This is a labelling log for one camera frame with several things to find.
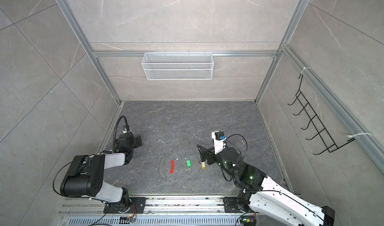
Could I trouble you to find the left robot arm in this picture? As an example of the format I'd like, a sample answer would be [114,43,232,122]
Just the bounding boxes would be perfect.
[55,132,146,215]

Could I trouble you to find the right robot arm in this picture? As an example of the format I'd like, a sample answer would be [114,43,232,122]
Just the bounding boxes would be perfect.
[198,145,336,226]

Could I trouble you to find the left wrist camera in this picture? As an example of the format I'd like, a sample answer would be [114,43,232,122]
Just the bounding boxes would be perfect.
[120,125,132,137]

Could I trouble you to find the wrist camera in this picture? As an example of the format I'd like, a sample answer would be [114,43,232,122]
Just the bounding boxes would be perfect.
[120,125,132,137]
[212,131,226,154]

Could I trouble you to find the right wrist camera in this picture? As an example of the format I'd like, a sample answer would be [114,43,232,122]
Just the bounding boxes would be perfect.
[212,131,226,154]

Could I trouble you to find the left black corrugated cable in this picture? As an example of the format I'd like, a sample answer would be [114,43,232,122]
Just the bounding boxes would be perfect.
[112,115,129,153]

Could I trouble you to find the right black camera cable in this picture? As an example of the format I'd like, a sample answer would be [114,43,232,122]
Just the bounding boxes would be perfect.
[224,133,249,159]

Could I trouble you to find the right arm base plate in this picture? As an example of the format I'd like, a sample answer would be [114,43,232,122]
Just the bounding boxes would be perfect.
[222,197,249,213]

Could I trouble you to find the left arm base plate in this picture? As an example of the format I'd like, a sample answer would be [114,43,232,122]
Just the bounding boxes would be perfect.
[103,197,147,214]

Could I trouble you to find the white wire mesh basket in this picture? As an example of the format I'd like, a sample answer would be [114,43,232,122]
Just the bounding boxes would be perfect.
[142,52,214,80]

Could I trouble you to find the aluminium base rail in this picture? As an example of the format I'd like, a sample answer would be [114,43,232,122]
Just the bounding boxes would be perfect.
[58,195,310,226]

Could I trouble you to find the black wire hook rack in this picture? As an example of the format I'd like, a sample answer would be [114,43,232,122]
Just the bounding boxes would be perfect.
[287,74,355,156]

